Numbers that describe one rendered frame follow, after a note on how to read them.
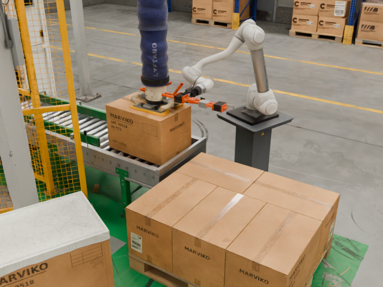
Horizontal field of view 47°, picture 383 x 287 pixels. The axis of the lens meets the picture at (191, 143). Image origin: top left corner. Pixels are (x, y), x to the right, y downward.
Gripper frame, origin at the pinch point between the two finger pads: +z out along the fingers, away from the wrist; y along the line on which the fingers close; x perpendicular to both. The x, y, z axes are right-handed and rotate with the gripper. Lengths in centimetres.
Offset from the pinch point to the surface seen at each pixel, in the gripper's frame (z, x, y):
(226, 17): -709, 354, 94
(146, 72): 10.5, 27.4, -19.0
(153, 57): 7.8, 21.6, -31.4
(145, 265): 81, -20, 99
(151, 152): 22, 17, 43
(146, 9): 10, 25, -66
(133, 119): 21.1, 35.0, 18.9
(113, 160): 36, 46, 53
